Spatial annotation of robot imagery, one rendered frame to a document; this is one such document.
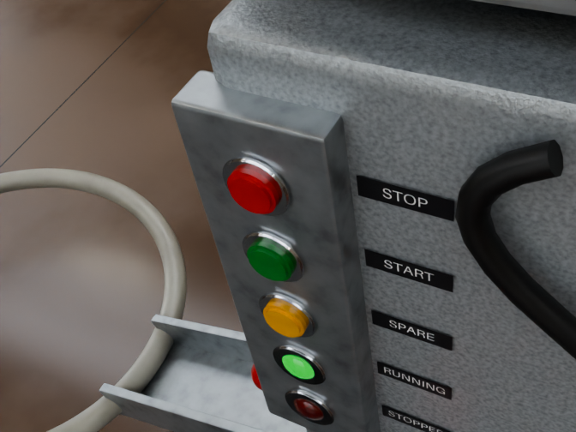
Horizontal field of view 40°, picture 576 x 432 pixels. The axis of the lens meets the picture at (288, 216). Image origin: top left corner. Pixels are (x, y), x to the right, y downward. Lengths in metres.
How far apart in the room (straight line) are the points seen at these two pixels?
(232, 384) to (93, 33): 2.71
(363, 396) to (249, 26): 0.24
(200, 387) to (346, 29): 0.70
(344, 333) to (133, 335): 1.88
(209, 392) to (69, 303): 1.51
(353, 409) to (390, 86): 0.25
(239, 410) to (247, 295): 0.48
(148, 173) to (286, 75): 2.40
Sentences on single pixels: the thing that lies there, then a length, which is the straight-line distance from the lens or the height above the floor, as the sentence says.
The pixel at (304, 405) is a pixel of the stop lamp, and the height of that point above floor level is 1.32.
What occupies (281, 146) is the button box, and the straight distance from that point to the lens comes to 0.34.
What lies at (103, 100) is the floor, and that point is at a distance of 3.12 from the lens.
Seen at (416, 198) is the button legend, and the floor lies 1.52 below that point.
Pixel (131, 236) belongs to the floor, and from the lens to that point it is 2.54.
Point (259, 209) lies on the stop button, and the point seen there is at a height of 1.51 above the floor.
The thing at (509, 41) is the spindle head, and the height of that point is 1.59.
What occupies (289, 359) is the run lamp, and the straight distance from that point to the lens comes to 0.48.
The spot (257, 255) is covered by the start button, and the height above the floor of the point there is 1.47.
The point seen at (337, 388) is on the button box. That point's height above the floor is 1.35.
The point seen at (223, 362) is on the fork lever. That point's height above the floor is 0.96.
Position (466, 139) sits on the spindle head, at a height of 1.56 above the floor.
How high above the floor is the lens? 1.77
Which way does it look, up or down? 46 degrees down
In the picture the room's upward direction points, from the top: 12 degrees counter-clockwise
